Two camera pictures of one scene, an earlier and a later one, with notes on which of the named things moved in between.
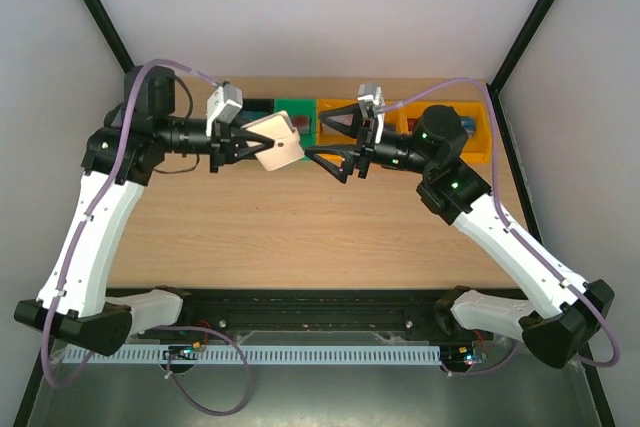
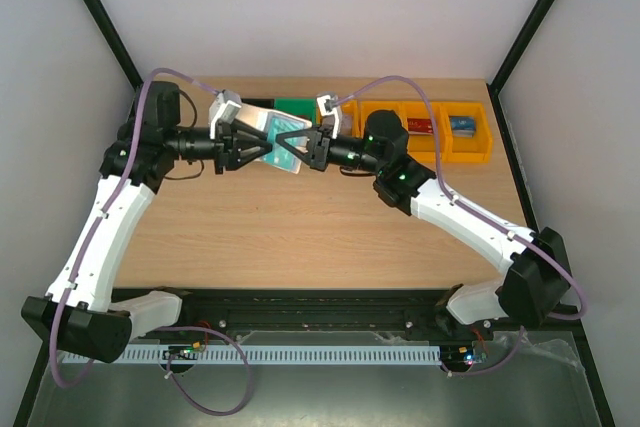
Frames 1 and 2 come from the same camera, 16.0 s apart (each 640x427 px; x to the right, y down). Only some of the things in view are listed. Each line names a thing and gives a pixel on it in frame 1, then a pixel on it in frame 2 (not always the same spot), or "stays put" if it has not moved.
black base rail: x=407 y=312 stays put
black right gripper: x=363 y=148 -> x=320 y=148
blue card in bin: x=469 y=124 stays put
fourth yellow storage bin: x=477 y=146 stays put
